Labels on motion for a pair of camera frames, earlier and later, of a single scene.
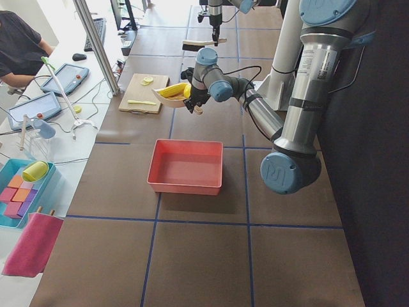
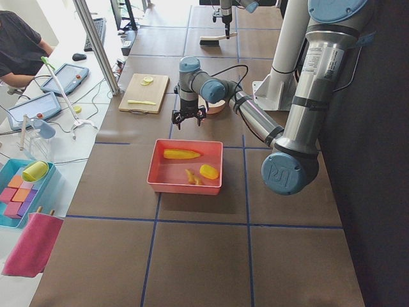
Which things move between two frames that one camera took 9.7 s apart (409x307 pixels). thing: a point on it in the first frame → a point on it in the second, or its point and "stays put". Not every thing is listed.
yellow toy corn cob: x=179 y=88 → x=177 y=154
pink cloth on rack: x=29 y=254 stays put
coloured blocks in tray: x=17 y=197 stays put
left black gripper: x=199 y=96 → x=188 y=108
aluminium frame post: x=98 y=47 stays put
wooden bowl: x=172 y=102 → x=212 y=107
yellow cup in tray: x=35 y=171 stays put
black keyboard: x=100 y=24 stays put
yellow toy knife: x=145 y=102 stays put
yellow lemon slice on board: x=146 y=80 stays put
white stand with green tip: x=79 y=121 stays put
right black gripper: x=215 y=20 → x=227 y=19
